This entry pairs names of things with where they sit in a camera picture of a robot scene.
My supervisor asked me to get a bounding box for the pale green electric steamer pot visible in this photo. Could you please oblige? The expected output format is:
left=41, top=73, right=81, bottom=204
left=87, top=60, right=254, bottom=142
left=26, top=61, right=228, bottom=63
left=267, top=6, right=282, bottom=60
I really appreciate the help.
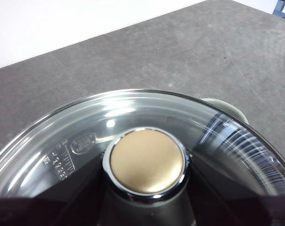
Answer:
left=194, top=97, right=285, bottom=196

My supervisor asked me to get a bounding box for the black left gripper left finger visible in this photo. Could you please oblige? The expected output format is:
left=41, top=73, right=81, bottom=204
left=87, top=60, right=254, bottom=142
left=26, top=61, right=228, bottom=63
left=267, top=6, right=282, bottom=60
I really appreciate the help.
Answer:
left=0, top=155, right=108, bottom=226

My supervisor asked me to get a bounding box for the dark metal frame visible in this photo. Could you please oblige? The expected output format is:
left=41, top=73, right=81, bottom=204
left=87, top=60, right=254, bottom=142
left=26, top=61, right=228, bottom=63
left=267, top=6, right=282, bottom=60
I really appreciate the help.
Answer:
left=272, top=0, right=285, bottom=19

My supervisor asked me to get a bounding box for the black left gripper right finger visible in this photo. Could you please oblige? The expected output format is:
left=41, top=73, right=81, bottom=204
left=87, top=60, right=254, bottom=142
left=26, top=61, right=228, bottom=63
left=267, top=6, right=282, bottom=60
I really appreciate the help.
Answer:
left=180, top=155, right=285, bottom=226

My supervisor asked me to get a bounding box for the glass lid with green knob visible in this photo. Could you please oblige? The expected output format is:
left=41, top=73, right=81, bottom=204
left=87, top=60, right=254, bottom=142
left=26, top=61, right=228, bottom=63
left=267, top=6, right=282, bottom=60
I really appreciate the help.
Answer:
left=0, top=89, right=285, bottom=226

